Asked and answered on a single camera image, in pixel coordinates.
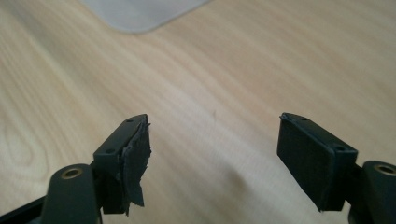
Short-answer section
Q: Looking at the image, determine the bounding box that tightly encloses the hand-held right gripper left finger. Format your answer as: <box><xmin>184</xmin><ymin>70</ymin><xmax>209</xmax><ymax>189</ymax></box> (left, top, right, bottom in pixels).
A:
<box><xmin>92</xmin><ymin>113</ymin><xmax>153</xmax><ymax>217</ymax></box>

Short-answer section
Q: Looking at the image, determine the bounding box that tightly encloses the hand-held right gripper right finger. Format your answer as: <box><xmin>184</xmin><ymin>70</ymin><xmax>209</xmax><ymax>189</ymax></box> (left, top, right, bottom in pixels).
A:
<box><xmin>276</xmin><ymin>112</ymin><xmax>360</xmax><ymax>213</ymax></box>

